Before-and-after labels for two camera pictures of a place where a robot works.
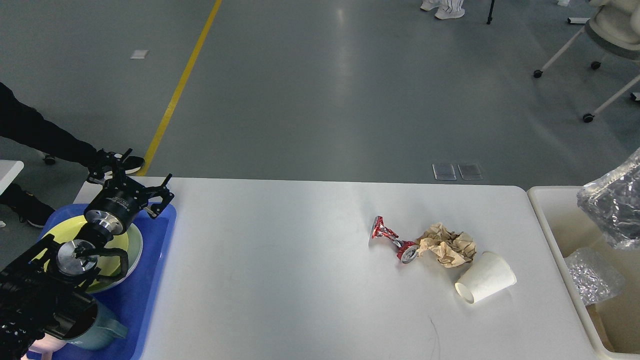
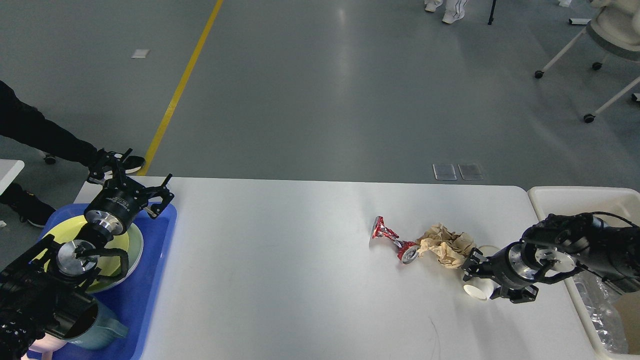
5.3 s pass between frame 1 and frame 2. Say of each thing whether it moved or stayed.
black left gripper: stayed
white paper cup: moved
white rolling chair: stayed
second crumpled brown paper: stayed
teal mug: stayed
